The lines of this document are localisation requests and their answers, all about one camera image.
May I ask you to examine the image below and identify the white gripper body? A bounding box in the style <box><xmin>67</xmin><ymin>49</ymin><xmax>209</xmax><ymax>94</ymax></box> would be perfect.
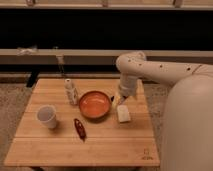
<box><xmin>119</xmin><ymin>75</ymin><xmax>137</xmax><ymax>97</ymax></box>

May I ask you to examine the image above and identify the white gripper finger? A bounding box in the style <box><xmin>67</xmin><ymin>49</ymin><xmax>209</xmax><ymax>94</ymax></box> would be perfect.
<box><xmin>116</xmin><ymin>96</ymin><xmax>126</xmax><ymax>105</ymax></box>

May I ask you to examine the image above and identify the white sponge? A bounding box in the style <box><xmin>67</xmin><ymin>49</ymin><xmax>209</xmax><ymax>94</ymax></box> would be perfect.
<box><xmin>117</xmin><ymin>105</ymin><xmax>131</xmax><ymax>123</ymax></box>

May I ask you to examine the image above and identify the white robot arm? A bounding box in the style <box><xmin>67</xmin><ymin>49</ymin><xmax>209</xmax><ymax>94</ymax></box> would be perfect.
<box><xmin>116</xmin><ymin>51</ymin><xmax>213</xmax><ymax>171</ymax></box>

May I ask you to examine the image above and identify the orange ceramic bowl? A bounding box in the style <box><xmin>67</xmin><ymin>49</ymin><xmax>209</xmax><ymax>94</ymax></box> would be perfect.
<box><xmin>79</xmin><ymin>91</ymin><xmax>111</xmax><ymax>119</ymax></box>

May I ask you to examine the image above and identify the dark red spoon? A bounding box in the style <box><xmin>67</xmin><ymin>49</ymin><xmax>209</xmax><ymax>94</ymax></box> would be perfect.
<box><xmin>74</xmin><ymin>118</ymin><xmax>86</xmax><ymax>140</ymax></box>

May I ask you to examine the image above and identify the white paper cup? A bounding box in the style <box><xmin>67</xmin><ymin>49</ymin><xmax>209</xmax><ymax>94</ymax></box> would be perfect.
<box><xmin>36</xmin><ymin>105</ymin><xmax>57</xmax><ymax>129</ymax></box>

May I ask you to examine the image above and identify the grey metal rail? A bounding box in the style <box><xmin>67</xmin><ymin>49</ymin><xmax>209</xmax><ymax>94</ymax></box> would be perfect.
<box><xmin>0</xmin><ymin>48</ymin><xmax>213</xmax><ymax>65</ymax></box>

